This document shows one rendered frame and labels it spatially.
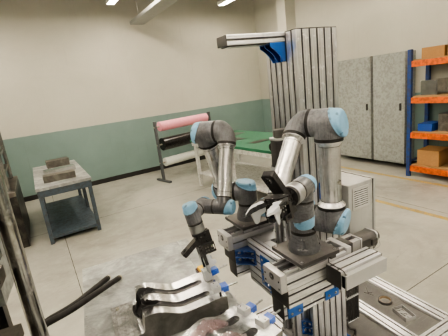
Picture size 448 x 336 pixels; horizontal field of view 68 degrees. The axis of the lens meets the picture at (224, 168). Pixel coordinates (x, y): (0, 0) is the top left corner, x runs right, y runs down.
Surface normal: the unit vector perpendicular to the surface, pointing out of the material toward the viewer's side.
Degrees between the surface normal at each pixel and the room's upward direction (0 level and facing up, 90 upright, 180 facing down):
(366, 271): 90
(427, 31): 90
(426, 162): 90
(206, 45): 90
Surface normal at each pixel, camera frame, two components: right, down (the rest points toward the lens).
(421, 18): -0.85, 0.22
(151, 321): 0.40, 0.18
